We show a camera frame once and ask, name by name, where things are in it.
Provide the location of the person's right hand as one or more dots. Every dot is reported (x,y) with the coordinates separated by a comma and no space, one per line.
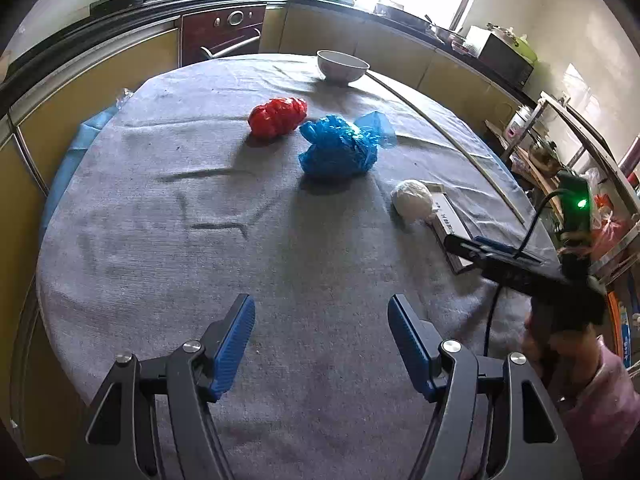
(565,361)

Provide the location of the white paper ball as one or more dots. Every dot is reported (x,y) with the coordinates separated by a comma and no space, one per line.
(413,201)

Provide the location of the grey table cloth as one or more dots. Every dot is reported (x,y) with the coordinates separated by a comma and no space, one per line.
(250,239)

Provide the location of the blue plastic bag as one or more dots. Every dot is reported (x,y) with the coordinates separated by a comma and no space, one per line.
(340,150)

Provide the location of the white brown box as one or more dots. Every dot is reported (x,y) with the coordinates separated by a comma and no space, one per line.
(445,221)

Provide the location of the white ceramic bowl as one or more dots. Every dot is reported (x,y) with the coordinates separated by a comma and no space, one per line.
(339,67)

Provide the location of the black microwave oven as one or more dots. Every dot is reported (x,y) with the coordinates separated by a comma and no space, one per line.
(499,56)

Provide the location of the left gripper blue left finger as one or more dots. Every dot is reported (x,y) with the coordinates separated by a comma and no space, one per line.
(226,350)

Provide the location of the red plastic bag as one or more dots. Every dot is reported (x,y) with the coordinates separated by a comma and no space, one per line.
(277,117)

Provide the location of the dark red oven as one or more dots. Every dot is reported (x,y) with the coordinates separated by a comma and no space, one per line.
(220,33)

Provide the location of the metal storage shelf rack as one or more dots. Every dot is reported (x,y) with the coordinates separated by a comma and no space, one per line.
(583,150)

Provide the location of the yellow lower cabinets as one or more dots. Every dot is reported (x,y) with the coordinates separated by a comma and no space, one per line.
(200,85)

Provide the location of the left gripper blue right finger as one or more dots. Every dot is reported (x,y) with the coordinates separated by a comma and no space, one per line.
(418,344)

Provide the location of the steel pot with lid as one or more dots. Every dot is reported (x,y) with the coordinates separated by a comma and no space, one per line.
(542,155)

